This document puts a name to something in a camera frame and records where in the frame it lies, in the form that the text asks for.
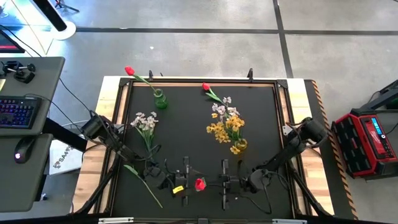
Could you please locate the silver hinge plate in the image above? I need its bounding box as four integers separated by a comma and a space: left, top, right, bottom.
98, 217, 134, 224
272, 218, 308, 224

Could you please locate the grey desk top with keyboard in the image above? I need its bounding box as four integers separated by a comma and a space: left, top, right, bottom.
0, 56, 66, 137

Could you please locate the grey desk top with mouse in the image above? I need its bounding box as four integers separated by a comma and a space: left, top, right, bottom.
0, 133, 53, 213

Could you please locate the white base black pole stand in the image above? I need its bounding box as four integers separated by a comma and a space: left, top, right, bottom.
32, 0, 77, 40

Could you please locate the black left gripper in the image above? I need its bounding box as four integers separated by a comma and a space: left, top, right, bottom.
169, 156, 197, 207

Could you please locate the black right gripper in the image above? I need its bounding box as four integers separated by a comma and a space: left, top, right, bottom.
206, 159, 247, 211

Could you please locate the black floor stand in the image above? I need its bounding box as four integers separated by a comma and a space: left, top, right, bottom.
366, 79, 398, 110

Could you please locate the black monitor with red strip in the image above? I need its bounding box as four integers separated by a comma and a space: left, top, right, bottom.
0, 29, 25, 54

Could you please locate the striped hazard edge floor mat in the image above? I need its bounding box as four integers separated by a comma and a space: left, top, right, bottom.
304, 79, 359, 220

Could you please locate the black tripod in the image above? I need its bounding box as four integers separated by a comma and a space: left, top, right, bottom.
54, 0, 80, 13

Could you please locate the black backlit keyboard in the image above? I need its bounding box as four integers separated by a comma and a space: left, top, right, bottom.
0, 95, 43, 130

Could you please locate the green glass vase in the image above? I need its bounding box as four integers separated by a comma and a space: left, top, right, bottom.
153, 88, 169, 110

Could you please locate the red power station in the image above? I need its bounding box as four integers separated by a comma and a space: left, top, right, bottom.
331, 107, 398, 181

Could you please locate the yellow glass vase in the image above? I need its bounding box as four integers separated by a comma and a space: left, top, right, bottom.
234, 138, 249, 152

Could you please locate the black table mat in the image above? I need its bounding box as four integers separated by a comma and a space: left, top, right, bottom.
112, 82, 295, 218

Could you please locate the yellow artificial flower bunch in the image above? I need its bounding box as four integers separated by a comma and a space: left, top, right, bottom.
205, 112, 247, 156

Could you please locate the black desk support beam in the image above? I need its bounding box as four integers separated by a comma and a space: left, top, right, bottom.
42, 117, 88, 153

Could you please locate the white paper sheet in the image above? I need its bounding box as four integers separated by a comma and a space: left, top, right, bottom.
49, 139, 84, 175

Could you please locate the black computer mouse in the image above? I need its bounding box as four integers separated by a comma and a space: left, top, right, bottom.
14, 136, 37, 164

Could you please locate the white artificial flower bunch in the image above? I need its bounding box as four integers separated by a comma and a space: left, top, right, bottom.
129, 111, 162, 161
211, 96, 241, 118

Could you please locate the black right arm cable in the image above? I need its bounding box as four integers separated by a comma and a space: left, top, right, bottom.
238, 169, 282, 215

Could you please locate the black clamp gadget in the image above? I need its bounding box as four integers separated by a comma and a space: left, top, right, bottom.
1, 60, 37, 84

